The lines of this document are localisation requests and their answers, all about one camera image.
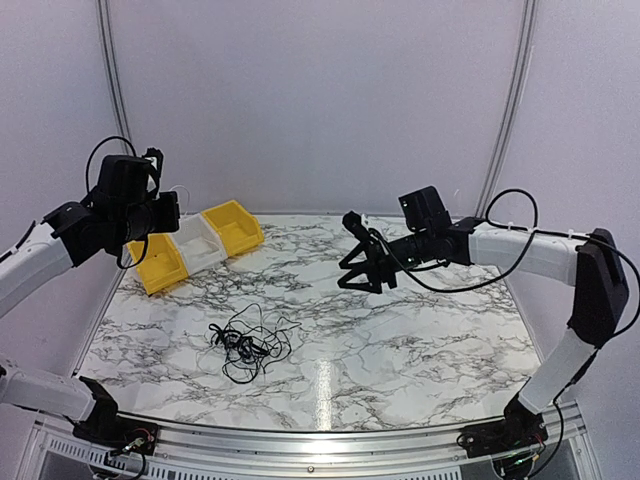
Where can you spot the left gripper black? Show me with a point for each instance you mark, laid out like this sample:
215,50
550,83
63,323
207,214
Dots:
169,222

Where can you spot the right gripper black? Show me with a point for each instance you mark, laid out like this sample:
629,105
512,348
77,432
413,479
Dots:
378,259

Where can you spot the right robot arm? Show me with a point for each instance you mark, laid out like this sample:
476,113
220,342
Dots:
589,263

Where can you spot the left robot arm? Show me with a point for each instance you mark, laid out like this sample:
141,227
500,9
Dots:
125,205

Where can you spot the white bin middle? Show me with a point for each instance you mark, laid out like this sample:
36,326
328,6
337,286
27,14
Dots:
199,244

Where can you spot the yellow bin near left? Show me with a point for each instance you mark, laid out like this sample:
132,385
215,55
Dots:
161,266

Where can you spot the yellow bin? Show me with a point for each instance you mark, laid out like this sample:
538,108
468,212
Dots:
161,266
239,230

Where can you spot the yellow bin far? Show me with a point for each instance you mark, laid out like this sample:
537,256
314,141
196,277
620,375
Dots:
239,230

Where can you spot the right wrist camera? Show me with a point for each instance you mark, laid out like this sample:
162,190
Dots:
358,226

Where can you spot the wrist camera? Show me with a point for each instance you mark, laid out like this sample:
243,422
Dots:
358,226
155,158

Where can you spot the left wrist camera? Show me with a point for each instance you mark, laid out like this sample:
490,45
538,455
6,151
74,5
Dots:
155,158

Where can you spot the left corner aluminium post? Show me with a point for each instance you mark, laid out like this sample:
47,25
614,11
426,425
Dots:
111,68

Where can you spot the corner aluminium post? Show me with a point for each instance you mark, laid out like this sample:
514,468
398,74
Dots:
514,95
111,68

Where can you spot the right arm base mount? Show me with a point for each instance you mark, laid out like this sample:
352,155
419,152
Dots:
514,431

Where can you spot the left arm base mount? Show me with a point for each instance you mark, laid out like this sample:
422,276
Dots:
122,435

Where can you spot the aluminium front rail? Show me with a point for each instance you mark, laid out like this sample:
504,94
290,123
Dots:
191,451

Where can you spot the right corner aluminium post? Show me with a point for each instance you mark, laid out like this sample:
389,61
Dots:
514,95

